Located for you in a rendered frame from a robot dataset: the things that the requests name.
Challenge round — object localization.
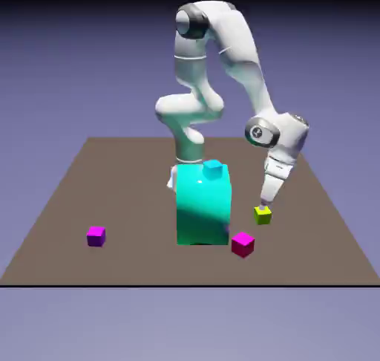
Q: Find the small yellow cube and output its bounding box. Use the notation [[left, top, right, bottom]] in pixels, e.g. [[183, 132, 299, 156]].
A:
[[253, 205, 272, 226]]

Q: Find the small cyan cube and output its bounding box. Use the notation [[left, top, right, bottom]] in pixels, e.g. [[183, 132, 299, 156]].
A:
[[202, 159, 223, 181]]

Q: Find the small purple cube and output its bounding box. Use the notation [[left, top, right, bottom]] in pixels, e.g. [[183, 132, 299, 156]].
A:
[[86, 226, 107, 247]]

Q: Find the small pink cube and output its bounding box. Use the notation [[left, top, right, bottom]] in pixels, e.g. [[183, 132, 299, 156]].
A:
[[231, 232, 255, 258]]

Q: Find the large cyan box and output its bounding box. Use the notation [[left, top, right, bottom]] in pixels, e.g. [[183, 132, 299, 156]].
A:
[[175, 163, 232, 246]]

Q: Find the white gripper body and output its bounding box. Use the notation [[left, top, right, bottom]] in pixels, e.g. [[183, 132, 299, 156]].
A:
[[260, 172, 285, 205]]

